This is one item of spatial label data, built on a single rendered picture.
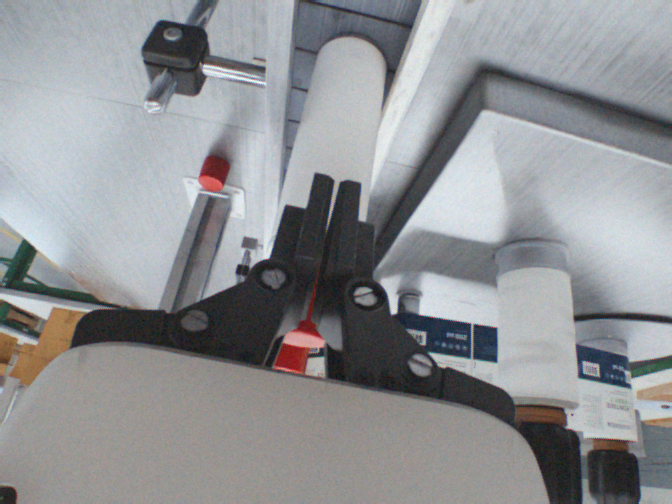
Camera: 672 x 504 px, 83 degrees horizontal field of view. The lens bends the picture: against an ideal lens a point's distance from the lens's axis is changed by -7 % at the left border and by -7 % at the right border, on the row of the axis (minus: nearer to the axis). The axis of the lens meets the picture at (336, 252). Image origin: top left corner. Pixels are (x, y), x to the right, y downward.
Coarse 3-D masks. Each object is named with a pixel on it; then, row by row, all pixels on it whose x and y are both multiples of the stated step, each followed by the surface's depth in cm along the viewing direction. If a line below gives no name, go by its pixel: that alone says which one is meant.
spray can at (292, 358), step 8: (288, 344) 31; (280, 352) 31; (288, 352) 31; (296, 352) 31; (304, 352) 32; (280, 360) 30; (288, 360) 30; (296, 360) 31; (304, 360) 32; (280, 368) 30; (288, 368) 30; (296, 368) 31
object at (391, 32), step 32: (320, 0) 25; (352, 0) 25; (384, 0) 24; (416, 0) 24; (320, 32) 27; (352, 32) 27; (384, 32) 26; (384, 96) 31; (288, 128) 37; (288, 160) 41
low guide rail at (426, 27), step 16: (432, 0) 21; (448, 0) 20; (432, 16) 21; (416, 32) 23; (432, 32) 22; (416, 48) 23; (400, 64) 26; (416, 64) 24; (400, 80) 26; (416, 80) 25; (400, 96) 27; (384, 112) 29; (400, 112) 28; (384, 128) 30; (384, 144) 31
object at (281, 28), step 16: (272, 0) 17; (288, 0) 17; (272, 16) 18; (288, 16) 18; (272, 32) 19; (288, 32) 18; (272, 48) 19; (288, 48) 19; (272, 64) 20; (288, 64) 20; (272, 80) 21; (288, 80) 21; (272, 96) 22; (288, 96) 23; (272, 112) 23; (272, 128) 25; (272, 144) 26; (272, 160) 28; (272, 176) 29; (272, 192) 31; (272, 208) 34; (272, 224) 36
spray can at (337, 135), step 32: (320, 64) 27; (352, 64) 25; (384, 64) 28; (320, 96) 25; (352, 96) 24; (320, 128) 23; (352, 128) 23; (320, 160) 22; (352, 160) 23; (288, 192) 22
